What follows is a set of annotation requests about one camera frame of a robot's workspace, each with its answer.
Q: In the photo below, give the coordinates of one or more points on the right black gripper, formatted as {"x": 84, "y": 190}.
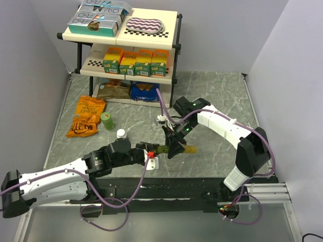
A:
{"x": 171, "y": 137}

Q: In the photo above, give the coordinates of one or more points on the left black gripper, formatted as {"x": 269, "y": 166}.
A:
{"x": 144, "y": 145}

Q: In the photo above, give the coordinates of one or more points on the green weekly pill organizer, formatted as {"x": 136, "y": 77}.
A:
{"x": 164, "y": 149}

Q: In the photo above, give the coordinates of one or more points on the dark white-capped pill bottle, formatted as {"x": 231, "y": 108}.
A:
{"x": 121, "y": 133}

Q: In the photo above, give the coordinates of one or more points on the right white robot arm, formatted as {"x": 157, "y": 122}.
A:
{"x": 250, "y": 144}

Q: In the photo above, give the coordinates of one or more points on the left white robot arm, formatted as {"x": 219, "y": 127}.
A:
{"x": 72, "y": 181}

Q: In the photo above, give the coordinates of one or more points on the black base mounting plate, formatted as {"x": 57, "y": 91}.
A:
{"x": 168, "y": 194}

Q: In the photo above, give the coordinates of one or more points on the green cylindrical container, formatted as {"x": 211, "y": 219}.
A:
{"x": 107, "y": 121}

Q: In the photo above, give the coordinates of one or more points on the blue chip bag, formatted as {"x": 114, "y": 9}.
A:
{"x": 144, "y": 91}

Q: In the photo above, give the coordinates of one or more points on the brown chip bag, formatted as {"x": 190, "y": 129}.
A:
{"x": 113, "y": 89}

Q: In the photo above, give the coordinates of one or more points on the orange honey dijon chip bag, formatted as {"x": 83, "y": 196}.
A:
{"x": 87, "y": 117}

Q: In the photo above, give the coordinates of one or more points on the green orange carton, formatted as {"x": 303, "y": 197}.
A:
{"x": 142, "y": 62}
{"x": 126, "y": 66}
{"x": 158, "y": 65}
{"x": 112, "y": 60}

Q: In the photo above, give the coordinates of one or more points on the beige three-tier shelf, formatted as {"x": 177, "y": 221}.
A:
{"x": 92, "y": 49}

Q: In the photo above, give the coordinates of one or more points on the wavy patterned pouch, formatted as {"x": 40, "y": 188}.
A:
{"x": 149, "y": 26}

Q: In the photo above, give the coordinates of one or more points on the teal snack box middle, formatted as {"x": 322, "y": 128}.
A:
{"x": 118, "y": 17}

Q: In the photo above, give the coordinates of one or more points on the teal snack box front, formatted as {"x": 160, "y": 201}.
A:
{"x": 95, "y": 27}

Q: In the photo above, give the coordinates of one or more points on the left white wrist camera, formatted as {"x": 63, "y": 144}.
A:
{"x": 151, "y": 160}

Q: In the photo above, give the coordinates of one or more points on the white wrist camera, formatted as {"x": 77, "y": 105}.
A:
{"x": 151, "y": 160}
{"x": 162, "y": 120}

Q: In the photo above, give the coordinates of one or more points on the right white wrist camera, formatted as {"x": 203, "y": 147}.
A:
{"x": 162, "y": 120}

